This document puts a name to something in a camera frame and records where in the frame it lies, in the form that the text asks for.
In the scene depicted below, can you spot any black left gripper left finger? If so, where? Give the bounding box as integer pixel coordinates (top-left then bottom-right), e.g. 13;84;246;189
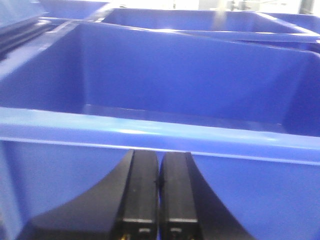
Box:
30;150;159;240

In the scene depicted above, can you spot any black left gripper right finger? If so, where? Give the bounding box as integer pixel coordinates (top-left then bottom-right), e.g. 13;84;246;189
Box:
159;152;254;240

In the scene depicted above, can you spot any blue plastic bin left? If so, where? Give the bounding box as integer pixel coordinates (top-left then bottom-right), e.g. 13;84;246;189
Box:
0;22;320;240

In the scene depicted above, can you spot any blue plastic bin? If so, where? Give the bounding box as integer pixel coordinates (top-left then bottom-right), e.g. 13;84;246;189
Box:
102;8;320;53
0;22;320;240

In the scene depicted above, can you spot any blue plastic bin rear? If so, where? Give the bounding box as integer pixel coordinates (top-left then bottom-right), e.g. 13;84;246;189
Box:
102;8;320;53

